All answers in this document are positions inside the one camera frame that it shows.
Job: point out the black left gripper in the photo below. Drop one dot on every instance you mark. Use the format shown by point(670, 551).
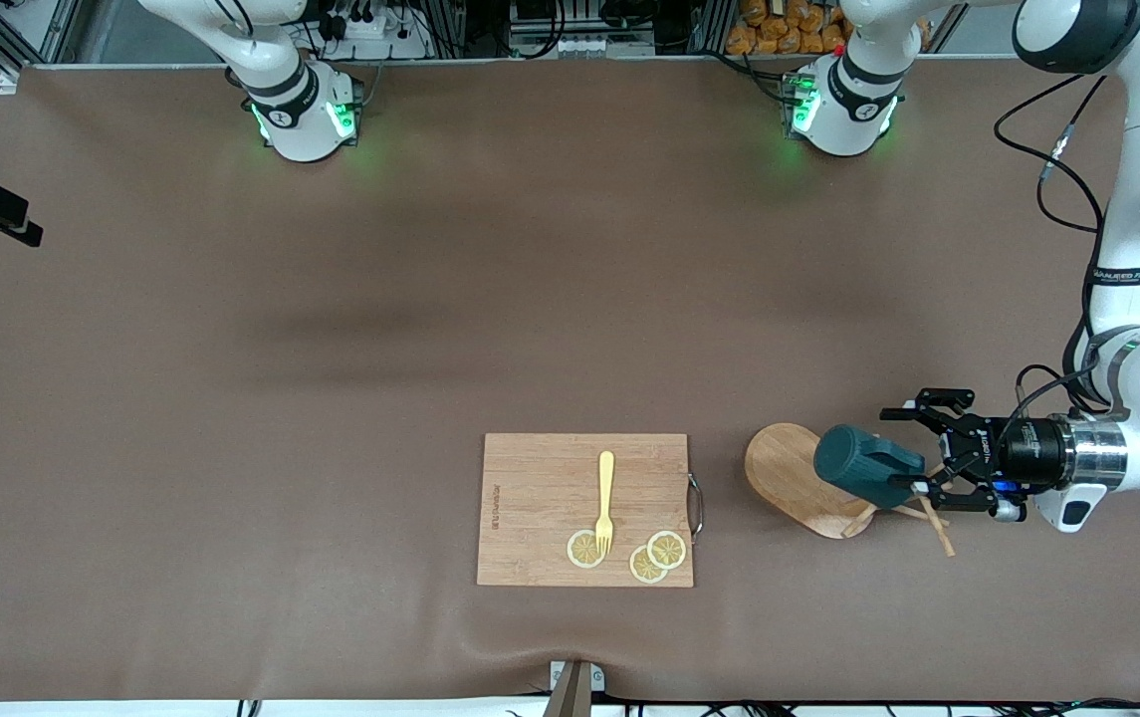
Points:
point(1030, 451)

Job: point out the dark green cup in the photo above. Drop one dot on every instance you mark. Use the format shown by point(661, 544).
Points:
point(858, 463)

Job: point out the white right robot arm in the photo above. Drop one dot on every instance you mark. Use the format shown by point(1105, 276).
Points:
point(301, 119)

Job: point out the wooden cup rack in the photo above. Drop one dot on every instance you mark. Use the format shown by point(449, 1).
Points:
point(779, 478)

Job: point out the lemon slice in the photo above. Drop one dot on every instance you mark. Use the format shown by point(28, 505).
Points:
point(667, 550)
point(579, 553)
point(641, 570)

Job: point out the yellow plastic fork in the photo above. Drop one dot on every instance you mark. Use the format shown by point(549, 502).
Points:
point(606, 478)

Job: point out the brown table mat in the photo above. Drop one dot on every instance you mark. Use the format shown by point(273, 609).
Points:
point(331, 349)

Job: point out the wooden cutting board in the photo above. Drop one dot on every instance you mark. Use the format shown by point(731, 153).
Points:
point(540, 498)

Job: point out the pile of orange packets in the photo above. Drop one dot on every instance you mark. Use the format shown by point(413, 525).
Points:
point(779, 35)

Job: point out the white power strip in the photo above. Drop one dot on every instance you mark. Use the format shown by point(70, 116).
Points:
point(370, 30)
point(579, 45)

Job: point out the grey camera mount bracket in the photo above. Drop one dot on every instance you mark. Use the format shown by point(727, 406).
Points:
point(570, 697)

